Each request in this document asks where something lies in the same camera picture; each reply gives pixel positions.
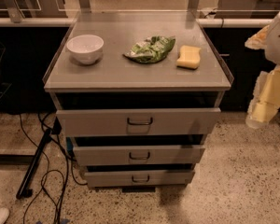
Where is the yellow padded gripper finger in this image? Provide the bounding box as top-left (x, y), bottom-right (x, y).
top-left (245, 65), bottom-right (280, 129)

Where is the grey top drawer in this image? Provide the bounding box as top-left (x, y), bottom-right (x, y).
top-left (57, 108), bottom-right (220, 137)

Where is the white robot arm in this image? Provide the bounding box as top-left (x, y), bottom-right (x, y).
top-left (245, 11), bottom-right (280, 129)

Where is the grey bottom drawer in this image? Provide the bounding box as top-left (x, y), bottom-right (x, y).
top-left (84, 170), bottom-right (195, 188)

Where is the grey drawer cabinet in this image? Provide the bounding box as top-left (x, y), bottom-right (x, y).
top-left (42, 10), bottom-right (234, 192)

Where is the yellow sponge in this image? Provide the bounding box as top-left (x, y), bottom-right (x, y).
top-left (176, 46), bottom-right (201, 69)

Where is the green crumpled chip bag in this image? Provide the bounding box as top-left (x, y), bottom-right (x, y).
top-left (123, 35), bottom-right (175, 64)

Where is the white ceramic bowl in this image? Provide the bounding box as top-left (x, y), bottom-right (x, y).
top-left (66, 35), bottom-right (105, 64)

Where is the black metal bar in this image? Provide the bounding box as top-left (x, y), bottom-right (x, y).
top-left (16, 129), bottom-right (50, 200)

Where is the white shoe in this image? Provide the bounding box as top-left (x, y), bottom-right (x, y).
top-left (0, 207), bottom-right (9, 224)

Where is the black floor cable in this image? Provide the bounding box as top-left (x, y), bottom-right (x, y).
top-left (18, 111), bottom-right (88, 224)

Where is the white counter rail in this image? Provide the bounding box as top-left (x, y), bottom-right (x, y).
top-left (0, 18), bottom-right (272, 28)

